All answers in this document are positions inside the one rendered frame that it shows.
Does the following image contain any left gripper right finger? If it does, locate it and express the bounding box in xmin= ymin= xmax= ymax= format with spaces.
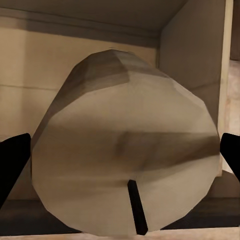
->
xmin=220 ymin=132 xmax=240 ymax=181

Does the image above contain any pillar candle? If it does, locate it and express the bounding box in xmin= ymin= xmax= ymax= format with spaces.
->
xmin=30 ymin=49 xmax=221 ymax=237

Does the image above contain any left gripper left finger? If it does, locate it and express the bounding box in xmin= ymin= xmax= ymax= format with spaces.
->
xmin=0 ymin=133 xmax=32 ymax=209

